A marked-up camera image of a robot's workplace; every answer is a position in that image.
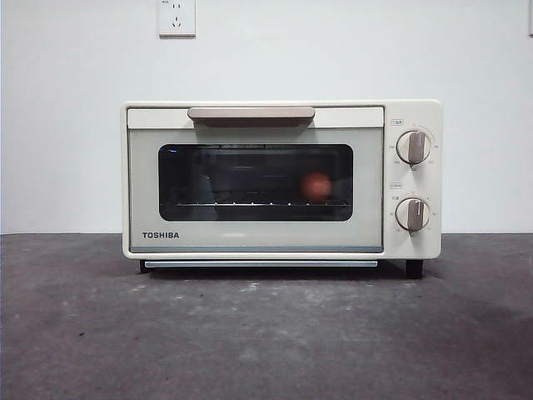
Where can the grey crumb tray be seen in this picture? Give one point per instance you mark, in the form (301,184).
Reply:
(258,263)

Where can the black oven foot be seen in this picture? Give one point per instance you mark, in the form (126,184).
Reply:
(142,266)
(415,268)

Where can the cream timer knob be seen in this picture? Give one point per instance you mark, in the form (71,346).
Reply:
(413,214)

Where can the cream temperature knob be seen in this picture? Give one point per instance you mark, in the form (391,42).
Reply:
(414,147)

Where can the cream toaster oven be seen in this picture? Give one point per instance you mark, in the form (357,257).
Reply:
(433,241)

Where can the white wall socket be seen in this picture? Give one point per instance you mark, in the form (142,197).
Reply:
(177,18)

